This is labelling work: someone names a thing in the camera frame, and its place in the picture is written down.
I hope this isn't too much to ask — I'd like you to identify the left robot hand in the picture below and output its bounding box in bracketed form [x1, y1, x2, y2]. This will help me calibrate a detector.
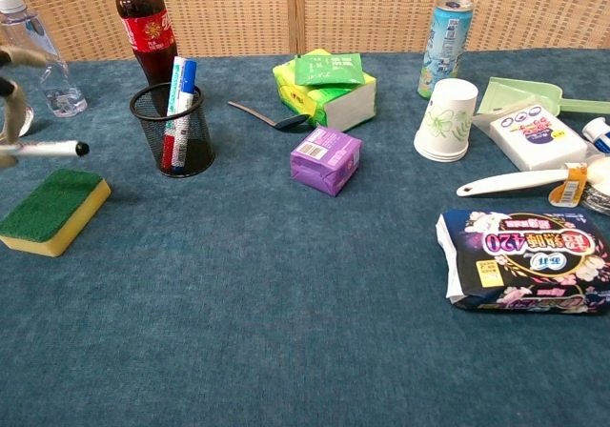
[0, 44, 49, 169]

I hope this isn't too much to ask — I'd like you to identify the black marker pen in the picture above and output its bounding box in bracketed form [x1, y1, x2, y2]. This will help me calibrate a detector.
[0, 139, 91, 158]

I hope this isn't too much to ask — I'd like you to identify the black mesh pen holder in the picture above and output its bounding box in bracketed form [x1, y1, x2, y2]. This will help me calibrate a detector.
[129, 82, 216, 178]

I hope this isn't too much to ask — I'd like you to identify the clear plastic water bottle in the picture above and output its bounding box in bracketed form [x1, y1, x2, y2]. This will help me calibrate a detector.
[0, 0, 89, 118]

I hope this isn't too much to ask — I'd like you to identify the green and yellow sponge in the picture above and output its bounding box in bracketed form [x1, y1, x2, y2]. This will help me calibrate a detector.
[0, 168, 112, 258]

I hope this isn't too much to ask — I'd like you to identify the cola bottle with red label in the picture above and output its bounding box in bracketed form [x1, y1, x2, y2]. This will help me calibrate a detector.
[114, 0, 179, 88]

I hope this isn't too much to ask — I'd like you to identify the purple wrapped box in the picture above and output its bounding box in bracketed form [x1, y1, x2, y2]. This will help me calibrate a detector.
[289, 125, 363, 198]

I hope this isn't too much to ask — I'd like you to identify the green sachet packet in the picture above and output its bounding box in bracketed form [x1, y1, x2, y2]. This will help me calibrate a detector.
[294, 53, 367, 87]

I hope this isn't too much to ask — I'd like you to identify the blue table cloth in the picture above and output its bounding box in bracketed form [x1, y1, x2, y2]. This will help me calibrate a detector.
[0, 48, 610, 427]

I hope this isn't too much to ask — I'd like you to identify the green and yellow tissue pack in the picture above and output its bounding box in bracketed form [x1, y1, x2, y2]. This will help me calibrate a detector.
[272, 48, 378, 133]

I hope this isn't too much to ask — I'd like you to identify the woven rattan folding screen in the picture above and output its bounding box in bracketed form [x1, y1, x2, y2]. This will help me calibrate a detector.
[0, 0, 610, 64]

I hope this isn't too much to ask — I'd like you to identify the white floral paper cup stack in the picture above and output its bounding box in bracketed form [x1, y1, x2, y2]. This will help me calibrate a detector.
[413, 77, 479, 163]

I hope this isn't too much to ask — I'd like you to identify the light blue drink can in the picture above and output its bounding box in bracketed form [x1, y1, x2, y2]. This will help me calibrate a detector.
[417, 0, 475, 100]

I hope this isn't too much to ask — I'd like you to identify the light green plastic dustpan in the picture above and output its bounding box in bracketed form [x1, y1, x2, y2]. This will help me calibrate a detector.
[476, 76, 610, 117]

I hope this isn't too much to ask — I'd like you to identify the white brush with orange label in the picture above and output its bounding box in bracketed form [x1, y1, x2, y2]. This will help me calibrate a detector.
[456, 156, 610, 208]

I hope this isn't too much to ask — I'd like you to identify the white packet with red print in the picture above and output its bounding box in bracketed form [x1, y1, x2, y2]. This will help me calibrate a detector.
[471, 103, 589, 173]

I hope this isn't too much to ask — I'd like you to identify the dark sanitary pad package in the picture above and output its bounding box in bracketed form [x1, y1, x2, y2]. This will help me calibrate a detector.
[435, 208, 610, 315]

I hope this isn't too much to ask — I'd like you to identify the white and blue tube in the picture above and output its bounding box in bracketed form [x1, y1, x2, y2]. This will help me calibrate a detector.
[581, 116, 610, 154]

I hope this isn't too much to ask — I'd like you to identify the dark spoon with brown handle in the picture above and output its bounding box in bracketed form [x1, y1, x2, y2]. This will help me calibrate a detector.
[227, 100, 312, 132]

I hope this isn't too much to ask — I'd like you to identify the steel wire scourer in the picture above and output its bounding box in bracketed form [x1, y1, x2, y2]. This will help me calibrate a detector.
[579, 182, 610, 217]

